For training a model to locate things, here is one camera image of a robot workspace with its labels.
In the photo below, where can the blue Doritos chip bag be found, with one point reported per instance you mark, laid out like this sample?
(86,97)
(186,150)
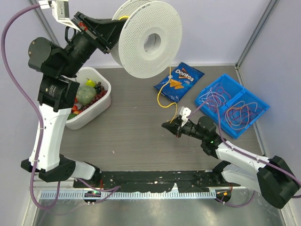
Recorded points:
(181,80)

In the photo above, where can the white plastic fruit basket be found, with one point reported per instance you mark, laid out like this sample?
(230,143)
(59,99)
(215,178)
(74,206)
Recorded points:
(84,74)

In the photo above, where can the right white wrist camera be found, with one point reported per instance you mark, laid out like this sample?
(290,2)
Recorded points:
(184,112)

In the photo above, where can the aluminium corner post right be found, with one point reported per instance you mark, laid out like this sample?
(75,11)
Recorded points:
(260,25)

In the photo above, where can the blue plastic cable bin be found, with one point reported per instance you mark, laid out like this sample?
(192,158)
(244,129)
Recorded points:
(235,106)

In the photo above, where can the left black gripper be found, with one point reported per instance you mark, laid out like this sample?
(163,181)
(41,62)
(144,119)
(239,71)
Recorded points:
(106,30)

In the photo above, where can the aluminium corner post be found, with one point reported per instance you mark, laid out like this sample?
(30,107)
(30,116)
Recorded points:
(40,14)
(260,25)

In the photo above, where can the small peach toy fruit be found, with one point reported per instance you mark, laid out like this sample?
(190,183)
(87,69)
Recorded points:
(75,110)

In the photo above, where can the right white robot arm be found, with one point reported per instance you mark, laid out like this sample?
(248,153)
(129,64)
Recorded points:
(270,177)

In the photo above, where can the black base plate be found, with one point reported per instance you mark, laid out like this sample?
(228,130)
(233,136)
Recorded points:
(187,181)

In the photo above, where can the aluminium corner post left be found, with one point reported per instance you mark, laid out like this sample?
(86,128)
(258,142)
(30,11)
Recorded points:
(40,14)

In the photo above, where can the translucent white spool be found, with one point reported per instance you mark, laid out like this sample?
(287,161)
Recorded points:
(150,38)

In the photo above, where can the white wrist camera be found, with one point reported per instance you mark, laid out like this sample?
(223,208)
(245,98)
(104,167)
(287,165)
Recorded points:
(184,112)
(60,12)

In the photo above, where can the white slotted cable duct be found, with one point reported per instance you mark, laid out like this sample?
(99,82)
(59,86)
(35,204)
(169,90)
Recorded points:
(174,194)

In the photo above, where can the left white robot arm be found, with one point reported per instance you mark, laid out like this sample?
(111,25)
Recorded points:
(57,94)

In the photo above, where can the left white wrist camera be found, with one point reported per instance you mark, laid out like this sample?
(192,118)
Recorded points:
(60,12)

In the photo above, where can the yellow green toy pear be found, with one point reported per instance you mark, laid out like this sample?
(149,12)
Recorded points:
(90,83)

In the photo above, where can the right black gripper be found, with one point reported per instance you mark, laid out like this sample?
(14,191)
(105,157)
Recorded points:
(175,127)

